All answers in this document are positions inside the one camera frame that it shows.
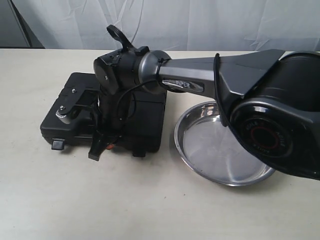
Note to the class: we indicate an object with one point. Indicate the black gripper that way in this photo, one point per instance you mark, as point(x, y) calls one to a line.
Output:
point(116, 72)

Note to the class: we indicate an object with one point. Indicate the black plastic tool case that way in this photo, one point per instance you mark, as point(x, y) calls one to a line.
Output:
point(141, 133)

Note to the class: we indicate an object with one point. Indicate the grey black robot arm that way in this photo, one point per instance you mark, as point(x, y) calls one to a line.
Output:
point(269, 100)

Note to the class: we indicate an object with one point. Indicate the round steel tray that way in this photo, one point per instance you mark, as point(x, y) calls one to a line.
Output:
point(212, 151)

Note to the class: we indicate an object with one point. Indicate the white backdrop curtain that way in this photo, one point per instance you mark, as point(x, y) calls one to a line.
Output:
point(176, 25)

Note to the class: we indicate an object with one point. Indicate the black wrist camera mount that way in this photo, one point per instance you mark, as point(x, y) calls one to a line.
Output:
point(80, 98)

